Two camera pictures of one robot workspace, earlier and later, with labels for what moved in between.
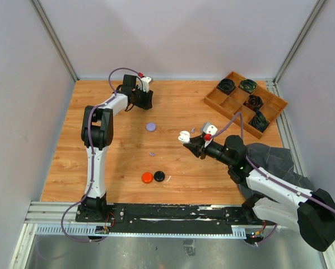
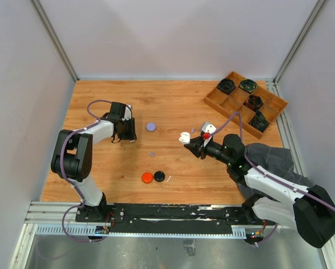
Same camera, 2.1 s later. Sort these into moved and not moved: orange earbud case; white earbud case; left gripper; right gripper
Moved: left gripper
Not moved: white earbud case; right gripper; orange earbud case
